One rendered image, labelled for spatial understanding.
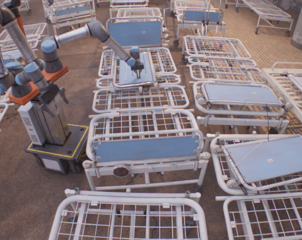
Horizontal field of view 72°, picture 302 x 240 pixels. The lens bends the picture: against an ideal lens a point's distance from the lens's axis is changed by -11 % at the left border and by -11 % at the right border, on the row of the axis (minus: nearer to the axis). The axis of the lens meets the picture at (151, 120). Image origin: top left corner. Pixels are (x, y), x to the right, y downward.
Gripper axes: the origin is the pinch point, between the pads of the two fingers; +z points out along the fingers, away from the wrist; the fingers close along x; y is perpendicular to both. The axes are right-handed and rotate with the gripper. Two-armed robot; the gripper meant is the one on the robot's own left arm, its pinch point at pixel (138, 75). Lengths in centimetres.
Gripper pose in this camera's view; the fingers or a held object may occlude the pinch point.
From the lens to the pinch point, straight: 238.6
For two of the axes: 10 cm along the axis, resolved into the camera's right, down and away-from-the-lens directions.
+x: -9.9, 1.2, -0.1
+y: -0.9, -6.5, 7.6
